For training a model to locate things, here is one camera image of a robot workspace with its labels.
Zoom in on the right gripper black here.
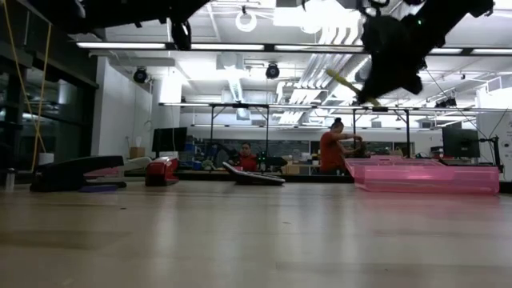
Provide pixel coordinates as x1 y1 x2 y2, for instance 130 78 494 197
358 15 445 104

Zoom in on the yellow pen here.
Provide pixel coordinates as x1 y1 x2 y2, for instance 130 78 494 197
325 68 382 107

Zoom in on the pink transparent plastic tray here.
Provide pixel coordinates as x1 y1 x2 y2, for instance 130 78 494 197
344 156 501 196

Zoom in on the long ceiling light bar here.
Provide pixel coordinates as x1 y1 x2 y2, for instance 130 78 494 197
274 44 363 52
75 42 167 50
470 47 512 55
190 43 265 51

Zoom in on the black computer monitor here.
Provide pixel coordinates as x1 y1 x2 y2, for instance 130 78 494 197
151 126 188 154
442 126 481 159

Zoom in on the standing person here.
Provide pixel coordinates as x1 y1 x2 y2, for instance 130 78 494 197
318 117 364 176

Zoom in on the red stapler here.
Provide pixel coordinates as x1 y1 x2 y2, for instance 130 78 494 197
144 156 181 187

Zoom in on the seated person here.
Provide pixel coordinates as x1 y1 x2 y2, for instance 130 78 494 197
238 142 259 172

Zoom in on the grey desk calculator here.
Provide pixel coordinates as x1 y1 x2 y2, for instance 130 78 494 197
222 161 286 186

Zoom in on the clear water bottle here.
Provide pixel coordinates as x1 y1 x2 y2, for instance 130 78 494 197
4 167 16 192

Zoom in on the white ceiling ring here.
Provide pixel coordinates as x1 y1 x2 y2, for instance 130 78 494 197
234 10 258 33

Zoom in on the black background rig frame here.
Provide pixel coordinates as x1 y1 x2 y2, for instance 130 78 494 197
208 102 412 161

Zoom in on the black aluminium table frame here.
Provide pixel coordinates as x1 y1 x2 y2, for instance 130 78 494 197
123 170 355 184

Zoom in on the yellow extension cord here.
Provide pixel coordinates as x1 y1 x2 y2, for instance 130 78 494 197
2 0 53 173

